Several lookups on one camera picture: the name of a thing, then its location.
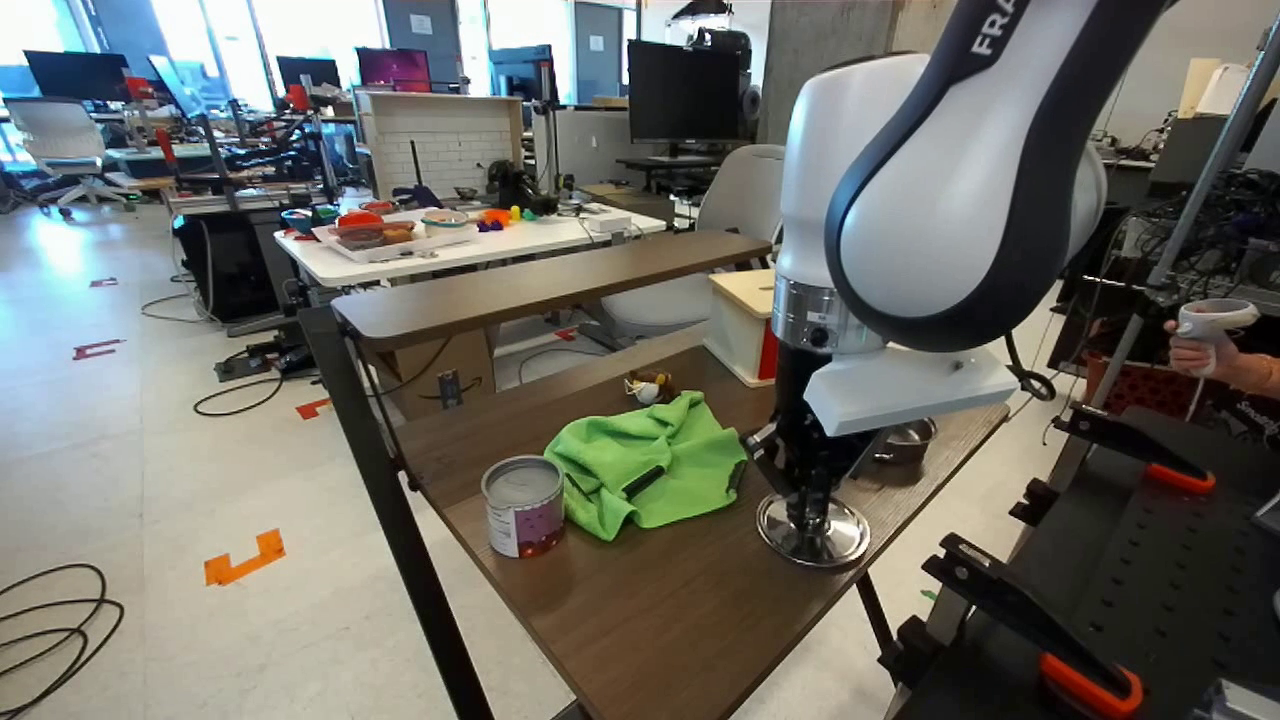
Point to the small toy figure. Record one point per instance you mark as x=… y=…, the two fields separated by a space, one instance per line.
x=648 y=391

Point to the white controller handle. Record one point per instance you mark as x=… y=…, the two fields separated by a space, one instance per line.
x=1198 y=317

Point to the black monitor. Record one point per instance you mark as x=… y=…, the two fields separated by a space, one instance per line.
x=678 y=93

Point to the orange black clamp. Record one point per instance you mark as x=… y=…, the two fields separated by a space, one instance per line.
x=1069 y=664
x=1162 y=460

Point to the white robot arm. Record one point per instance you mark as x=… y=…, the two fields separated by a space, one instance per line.
x=931 y=203

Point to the white cluttered desk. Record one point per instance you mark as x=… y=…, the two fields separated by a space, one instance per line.
x=456 y=250

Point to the green cloth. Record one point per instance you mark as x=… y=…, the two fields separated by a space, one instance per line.
x=647 y=464

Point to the white red drawer box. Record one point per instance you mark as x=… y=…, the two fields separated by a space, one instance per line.
x=743 y=325

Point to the brown wooden shelf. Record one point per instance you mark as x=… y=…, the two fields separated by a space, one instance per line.
x=532 y=284

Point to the silver pot lid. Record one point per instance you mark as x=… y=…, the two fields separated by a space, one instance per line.
x=813 y=532

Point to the black perforated board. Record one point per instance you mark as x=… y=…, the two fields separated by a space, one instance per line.
x=1176 y=591

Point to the white purple can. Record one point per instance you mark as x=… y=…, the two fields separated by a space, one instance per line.
x=523 y=506

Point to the silver pot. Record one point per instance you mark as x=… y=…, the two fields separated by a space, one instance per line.
x=896 y=457

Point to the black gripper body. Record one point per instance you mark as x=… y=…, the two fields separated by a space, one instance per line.
x=803 y=457

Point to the person hand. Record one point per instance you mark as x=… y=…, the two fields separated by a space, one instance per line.
x=1211 y=357

